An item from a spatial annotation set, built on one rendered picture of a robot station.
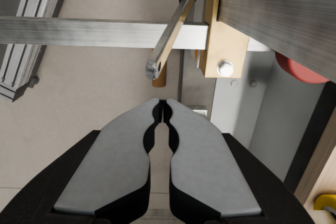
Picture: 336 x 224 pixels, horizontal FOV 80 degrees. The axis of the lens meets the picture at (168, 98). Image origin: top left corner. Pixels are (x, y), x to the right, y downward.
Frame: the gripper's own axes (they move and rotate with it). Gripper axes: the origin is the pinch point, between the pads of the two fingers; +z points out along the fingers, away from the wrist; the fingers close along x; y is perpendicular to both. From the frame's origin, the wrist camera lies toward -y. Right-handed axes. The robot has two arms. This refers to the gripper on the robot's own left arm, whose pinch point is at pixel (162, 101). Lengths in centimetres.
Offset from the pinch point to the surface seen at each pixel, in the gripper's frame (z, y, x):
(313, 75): 10.0, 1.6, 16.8
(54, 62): 101, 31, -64
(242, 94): 38.6, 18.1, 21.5
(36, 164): 101, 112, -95
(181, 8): 5.5, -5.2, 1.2
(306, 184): 11.9, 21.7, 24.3
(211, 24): 13.6, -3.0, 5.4
